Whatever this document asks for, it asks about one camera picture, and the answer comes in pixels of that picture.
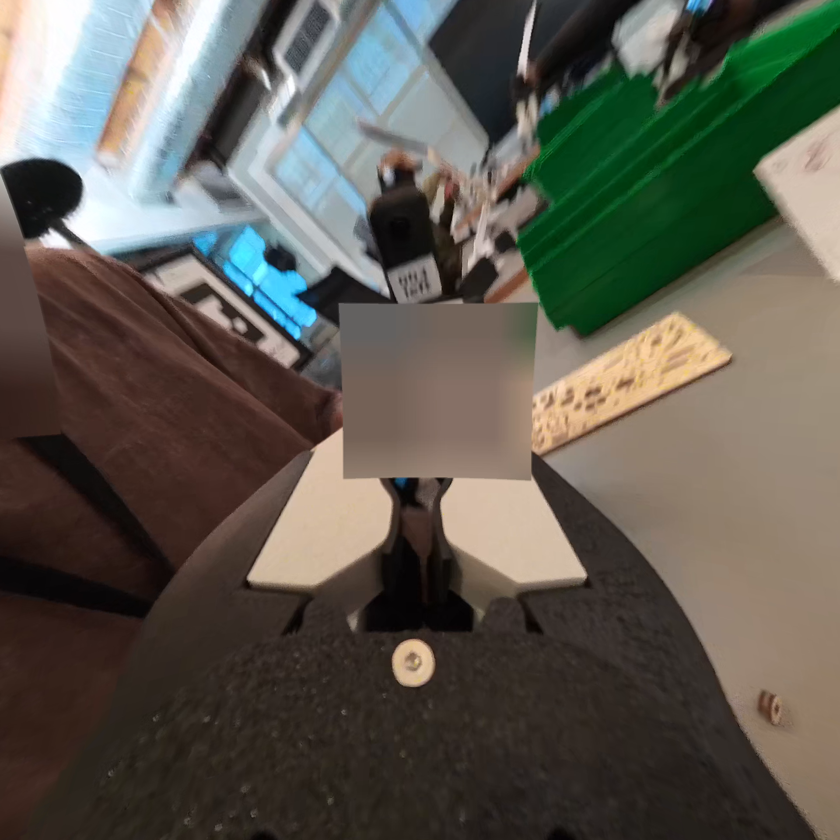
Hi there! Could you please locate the black white marker board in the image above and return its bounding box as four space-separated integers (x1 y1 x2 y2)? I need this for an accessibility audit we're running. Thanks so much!
136 245 314 373

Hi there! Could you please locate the white upright pole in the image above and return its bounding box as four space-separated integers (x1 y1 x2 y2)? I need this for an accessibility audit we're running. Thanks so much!
517 0 538 81

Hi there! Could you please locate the black strap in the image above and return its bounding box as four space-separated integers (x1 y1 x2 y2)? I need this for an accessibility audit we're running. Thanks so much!
20 434 173 573
0 556 153 619

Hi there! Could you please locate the wooden puzzle sheet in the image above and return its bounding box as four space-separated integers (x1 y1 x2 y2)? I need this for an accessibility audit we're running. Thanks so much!
530 312 733 456

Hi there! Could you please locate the black round fuzzy object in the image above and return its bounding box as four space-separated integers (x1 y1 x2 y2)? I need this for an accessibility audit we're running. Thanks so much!
0 157 86 242

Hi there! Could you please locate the green plastic bin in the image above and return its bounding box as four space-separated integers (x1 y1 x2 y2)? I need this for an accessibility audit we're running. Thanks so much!
533 75 631 172
518 13 840 339

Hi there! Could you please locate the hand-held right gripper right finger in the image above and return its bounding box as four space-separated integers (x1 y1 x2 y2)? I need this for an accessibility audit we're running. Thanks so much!
430 453 589 632

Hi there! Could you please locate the white board with wooden parts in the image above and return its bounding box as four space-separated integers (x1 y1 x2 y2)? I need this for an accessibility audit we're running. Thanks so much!
753 118 840 283

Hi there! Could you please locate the black screen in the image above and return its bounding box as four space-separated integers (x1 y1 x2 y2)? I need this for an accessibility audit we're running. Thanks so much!
430 0 559 142

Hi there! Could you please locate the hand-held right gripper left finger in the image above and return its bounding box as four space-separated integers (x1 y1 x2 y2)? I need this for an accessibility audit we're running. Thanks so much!
246 438 403 632

